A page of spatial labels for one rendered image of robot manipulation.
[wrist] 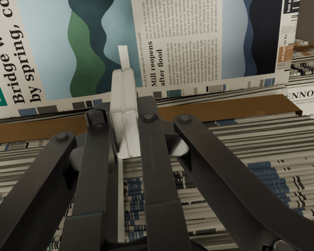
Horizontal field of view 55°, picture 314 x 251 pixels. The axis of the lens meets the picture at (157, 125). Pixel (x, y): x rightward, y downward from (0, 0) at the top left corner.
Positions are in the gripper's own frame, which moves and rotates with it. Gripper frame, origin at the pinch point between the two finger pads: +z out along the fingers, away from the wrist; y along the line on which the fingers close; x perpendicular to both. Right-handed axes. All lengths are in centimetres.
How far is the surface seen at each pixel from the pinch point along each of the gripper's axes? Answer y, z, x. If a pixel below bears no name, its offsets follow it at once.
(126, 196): -1.1, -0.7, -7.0
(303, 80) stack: 35, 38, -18
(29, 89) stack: -10.6, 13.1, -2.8
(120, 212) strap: -1.4, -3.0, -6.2
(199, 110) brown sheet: 7.0, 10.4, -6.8
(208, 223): 4.2, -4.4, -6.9
